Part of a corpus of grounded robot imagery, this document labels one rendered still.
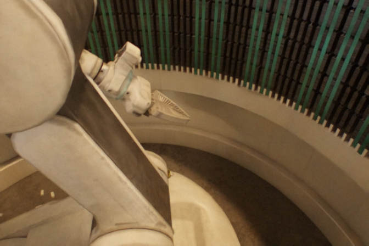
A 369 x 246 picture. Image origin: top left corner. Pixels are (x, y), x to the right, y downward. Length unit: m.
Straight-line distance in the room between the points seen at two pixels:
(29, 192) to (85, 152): 1.15
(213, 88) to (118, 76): 0.58
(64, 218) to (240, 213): 0.77
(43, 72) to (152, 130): 1.23
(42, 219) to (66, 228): 0.07
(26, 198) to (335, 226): 1.29
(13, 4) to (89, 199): 0.30
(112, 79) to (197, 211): 0.45
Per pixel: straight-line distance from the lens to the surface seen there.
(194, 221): 0.87
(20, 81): 0.26
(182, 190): 0.86
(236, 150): 1.38
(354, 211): 1.21
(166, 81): 1.17
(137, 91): 0.62
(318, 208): 1.29
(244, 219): 1.29
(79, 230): 0.71
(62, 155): 0.38
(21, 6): 0.24
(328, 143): 0.99
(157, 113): 0.65
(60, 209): 0.76
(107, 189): 0.43
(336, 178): 1.19
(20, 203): 1.50
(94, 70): 0.61
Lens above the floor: 1.11
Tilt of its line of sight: 40 degrees down
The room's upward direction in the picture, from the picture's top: straight up
